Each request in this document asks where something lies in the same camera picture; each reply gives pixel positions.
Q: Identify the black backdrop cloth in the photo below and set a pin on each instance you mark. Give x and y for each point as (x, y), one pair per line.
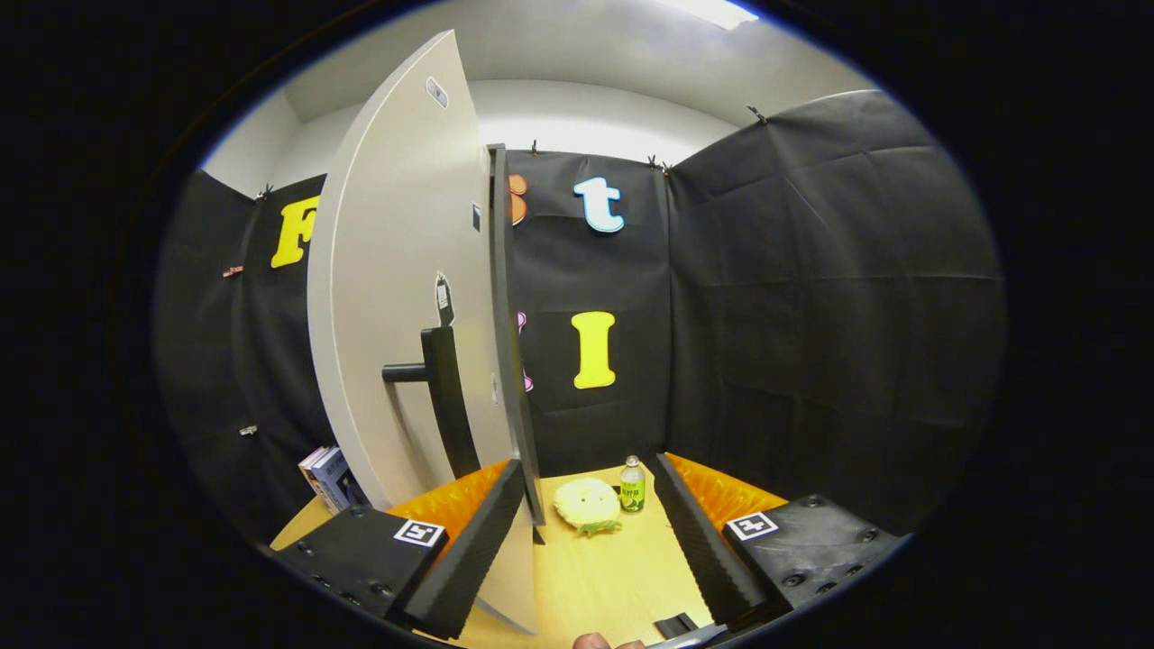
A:
(811, 361)

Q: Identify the yellow plush toy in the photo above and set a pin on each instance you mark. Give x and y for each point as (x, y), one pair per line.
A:
(586, 505)

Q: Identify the green label drink bottle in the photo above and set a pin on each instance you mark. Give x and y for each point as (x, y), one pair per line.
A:
(633, 491)

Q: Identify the white book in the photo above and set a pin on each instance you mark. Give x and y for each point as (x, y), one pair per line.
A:
(311, 470)

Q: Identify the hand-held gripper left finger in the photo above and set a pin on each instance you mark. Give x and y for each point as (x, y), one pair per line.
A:
(469, 568)

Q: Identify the long ceiling light strip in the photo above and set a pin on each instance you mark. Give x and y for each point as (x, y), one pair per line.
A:
(717, 13)

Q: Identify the beige shoe cabinet door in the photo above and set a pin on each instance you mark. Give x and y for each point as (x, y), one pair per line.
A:
(388, 270)

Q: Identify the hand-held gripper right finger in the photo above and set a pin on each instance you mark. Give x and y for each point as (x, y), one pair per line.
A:
(708, 559)

